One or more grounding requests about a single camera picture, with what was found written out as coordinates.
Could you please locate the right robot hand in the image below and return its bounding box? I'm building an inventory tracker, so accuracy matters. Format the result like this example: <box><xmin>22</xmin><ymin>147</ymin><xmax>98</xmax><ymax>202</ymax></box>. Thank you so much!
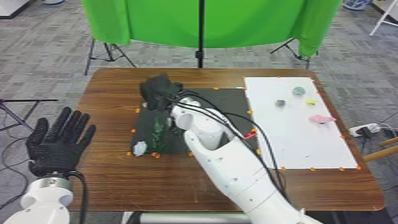
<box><xmin>139</xmin><ymin>73</ymin><xmax>185</xmax><ymax>113</ymax></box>

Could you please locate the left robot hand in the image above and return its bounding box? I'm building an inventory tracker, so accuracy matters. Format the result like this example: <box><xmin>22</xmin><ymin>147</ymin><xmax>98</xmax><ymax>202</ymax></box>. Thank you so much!
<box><xmin>25</xmin><ymin>106</ymin><xmax>98</xmax><ymax>178</ymax></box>

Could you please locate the dark mat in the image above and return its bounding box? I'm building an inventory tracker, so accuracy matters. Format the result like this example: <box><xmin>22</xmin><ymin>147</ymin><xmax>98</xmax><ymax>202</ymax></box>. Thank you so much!
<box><xmin>128</xmin><ymin>87</ymin><xmax>263</xmax><ymax>158</ymax></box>

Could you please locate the black metal floor stand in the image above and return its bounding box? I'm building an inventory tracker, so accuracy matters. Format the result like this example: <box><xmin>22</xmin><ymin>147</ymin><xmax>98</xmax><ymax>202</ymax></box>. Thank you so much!
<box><xmin>0</xmin><ymin>97</ymin><xmax>61</xmax><ymax>133</ymax></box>

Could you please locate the black tripod stand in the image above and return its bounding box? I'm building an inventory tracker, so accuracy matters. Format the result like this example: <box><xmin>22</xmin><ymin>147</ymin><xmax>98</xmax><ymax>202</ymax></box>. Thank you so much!
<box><xmin>84</xmin><ymin>38</ymin><xmax>139</xmax><ymax>76</ymax></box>
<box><xmin>269</xmin><ymin>37</ymin><xmax>320</xmax><ymax>70</ymax></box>

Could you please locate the black stand pole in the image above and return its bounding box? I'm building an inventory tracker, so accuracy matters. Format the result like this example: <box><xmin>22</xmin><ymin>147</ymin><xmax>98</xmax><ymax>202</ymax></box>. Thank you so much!
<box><xmin>194</xmin><ymin>0</ymin><xmax>208</xmax><ymax>69</ymax></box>

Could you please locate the teal flower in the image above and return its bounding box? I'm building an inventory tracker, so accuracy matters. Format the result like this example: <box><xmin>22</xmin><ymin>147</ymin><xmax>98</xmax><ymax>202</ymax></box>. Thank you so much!
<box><xmin>292</xmin><ymin>86</ymin><xmax>310</xmax><ymax>97</ymax></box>

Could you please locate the white sheet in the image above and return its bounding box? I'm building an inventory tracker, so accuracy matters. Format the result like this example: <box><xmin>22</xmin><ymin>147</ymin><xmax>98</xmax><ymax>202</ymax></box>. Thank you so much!
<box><xmin>244</xmin><ymin>76</ymin><xmax>363</xmax><ymax>171</ymax></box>

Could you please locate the pink flower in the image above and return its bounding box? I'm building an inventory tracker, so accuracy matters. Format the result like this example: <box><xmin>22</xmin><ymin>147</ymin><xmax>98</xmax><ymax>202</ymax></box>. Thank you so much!
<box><xmin>308</xmin><ymin>114</ymin><xmax>338</xmax><ymax>126</ymax></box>

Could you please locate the pale grey bar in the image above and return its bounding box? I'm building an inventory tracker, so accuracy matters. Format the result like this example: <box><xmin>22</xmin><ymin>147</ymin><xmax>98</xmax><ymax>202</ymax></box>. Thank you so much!
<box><xmin>127</xmin><ymin>212</ymin><xmax>254</xmax><ymax>224</ymax></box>

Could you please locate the white power strip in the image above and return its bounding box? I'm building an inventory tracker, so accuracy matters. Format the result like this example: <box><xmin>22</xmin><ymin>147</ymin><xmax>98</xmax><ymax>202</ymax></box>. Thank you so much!
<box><xmin>349</xmin><ymin>122</ymin><xmax>382</xmax><ymax>138</ymax></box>

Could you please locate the wooden chair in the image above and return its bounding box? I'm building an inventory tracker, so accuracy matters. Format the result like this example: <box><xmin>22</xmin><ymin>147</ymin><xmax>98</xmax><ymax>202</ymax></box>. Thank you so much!
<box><xmin>361</xmin><ymin>135</ymin><xmax>398</xmax><ymax>164</ymax></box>

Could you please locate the black cable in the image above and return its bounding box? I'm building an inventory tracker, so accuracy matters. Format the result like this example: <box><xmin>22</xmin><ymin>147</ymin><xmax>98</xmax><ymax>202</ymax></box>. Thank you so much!
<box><xmin>167</xmin><ymin>89</ymin><xmax>292</xmax><ymax>201</ymax></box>

